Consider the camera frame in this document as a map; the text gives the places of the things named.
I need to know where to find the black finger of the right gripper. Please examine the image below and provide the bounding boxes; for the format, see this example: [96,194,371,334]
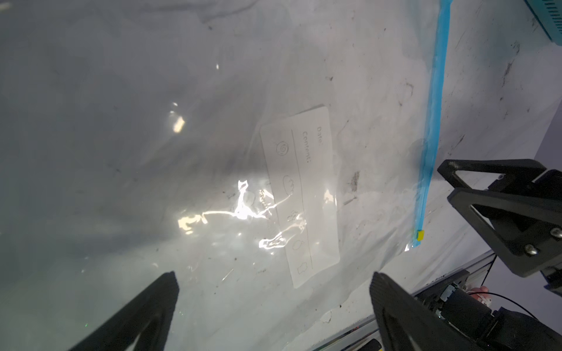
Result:
[438,159,547,193]
[448,170,561,278]

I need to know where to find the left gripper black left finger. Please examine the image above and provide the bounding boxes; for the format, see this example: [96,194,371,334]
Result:
[71,271,179,350]

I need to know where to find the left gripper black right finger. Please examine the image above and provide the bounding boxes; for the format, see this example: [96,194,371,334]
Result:
[370,272,481,350]

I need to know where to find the clear zip top bag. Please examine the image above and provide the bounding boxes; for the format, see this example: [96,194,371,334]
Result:
[1,1,451,350]

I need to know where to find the teal plastic basket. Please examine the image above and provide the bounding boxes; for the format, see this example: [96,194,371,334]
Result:
[525,0,562,46]

